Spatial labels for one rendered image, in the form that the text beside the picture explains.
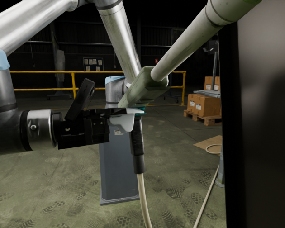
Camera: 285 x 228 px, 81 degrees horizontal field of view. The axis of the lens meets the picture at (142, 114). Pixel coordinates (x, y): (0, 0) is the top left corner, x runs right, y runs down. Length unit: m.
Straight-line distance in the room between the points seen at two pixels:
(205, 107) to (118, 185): 2.42
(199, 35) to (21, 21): 0.54
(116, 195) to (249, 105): 1.21
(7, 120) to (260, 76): 0.44
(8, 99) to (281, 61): 0.45
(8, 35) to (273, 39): 0.58
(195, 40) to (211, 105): 3.23
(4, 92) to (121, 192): 1.11
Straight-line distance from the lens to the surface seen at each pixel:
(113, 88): 1.15
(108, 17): 0.83
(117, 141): 1.17
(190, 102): 3.72
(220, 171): 1.66
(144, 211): 0.50
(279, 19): 0.28
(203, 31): 0.18
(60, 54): 7.07
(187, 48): 0.20
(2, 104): 0.42
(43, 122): 0.40
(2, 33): 0.60
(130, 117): 0.42
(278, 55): 0.27
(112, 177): 1.29
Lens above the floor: 0.93
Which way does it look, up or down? 13 degrees down
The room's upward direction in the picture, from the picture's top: straight up
